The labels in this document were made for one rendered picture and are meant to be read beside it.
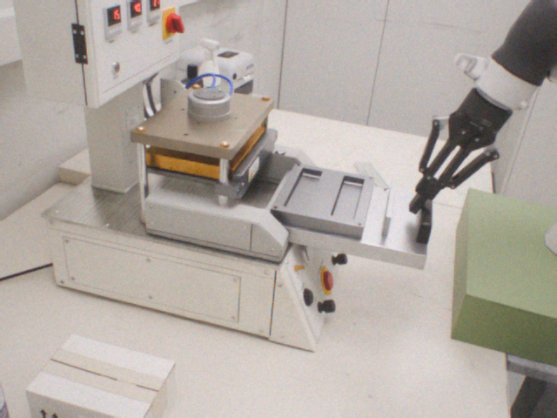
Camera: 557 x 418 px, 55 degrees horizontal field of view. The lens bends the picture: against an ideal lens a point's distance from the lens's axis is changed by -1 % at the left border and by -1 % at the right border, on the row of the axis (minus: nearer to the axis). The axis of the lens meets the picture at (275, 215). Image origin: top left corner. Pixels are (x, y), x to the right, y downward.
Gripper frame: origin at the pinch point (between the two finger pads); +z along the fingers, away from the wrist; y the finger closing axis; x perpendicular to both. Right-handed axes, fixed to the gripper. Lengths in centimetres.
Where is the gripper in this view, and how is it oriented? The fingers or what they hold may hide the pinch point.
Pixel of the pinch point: (422, 195)
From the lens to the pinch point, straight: 99.3
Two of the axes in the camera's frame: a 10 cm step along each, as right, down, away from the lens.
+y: 8.8, 4.7, 0.3
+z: -4.1, 7.3, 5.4
